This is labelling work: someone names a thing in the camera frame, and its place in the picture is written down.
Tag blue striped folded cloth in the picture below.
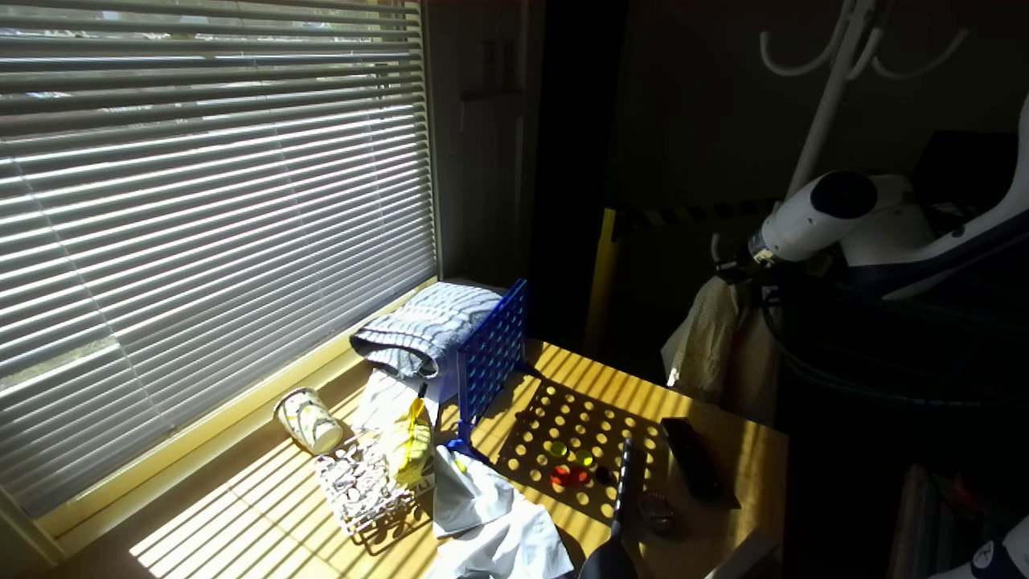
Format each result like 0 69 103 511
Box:
346 280 509 387

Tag white coat hanger stand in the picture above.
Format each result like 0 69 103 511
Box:
756 0 975 203

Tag crumpled white cloth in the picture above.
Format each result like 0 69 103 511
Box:
424 441 579 579

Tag yellow snack packet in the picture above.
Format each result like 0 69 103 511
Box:
384 395 436 489

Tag white wire basket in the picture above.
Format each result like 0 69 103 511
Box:
311 432 432 552

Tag white cup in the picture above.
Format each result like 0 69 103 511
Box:
269 387 355 459

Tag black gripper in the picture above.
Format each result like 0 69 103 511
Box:
712 248 777 301

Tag yellow pole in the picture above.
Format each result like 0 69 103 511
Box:
586 203 625 347

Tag blue connect four grid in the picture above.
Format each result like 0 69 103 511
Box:
432 277 534 459

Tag large white window blinds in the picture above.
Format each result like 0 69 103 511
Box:
0 0 445 530

